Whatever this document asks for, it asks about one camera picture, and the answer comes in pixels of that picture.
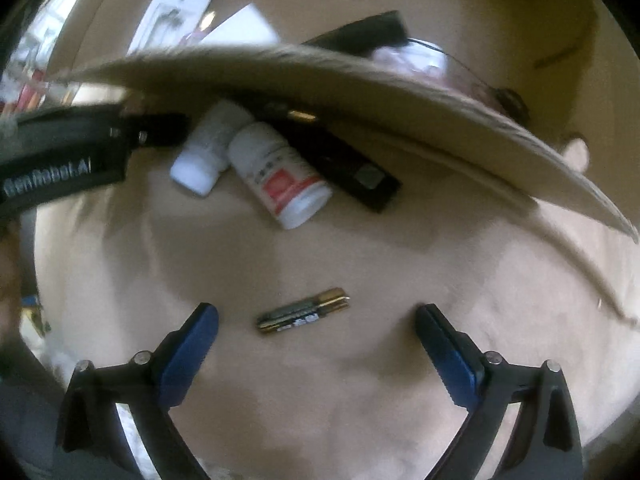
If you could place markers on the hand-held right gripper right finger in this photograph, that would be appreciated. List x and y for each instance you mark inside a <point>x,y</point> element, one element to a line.
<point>452,360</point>

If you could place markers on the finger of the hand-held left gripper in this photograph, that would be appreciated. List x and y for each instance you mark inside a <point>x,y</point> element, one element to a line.
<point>157,130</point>

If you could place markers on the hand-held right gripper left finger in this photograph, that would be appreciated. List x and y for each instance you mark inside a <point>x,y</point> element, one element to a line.
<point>187,355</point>

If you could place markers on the plain white bottle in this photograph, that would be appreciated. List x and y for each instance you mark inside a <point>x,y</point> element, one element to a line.
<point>205,155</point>

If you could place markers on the black and gold battery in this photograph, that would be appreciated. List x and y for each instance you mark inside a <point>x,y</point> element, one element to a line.
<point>302,311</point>

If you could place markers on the white remote control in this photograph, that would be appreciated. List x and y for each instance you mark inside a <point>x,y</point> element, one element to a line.
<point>175,5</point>

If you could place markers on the brown cardboard box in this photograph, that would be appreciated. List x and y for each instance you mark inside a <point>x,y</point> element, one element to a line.
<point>350,85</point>

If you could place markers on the white earbuds case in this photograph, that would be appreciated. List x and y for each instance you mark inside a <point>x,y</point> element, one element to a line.
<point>427,60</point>

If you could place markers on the white bottle with red label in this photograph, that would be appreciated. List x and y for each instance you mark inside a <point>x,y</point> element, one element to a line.
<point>280,180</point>

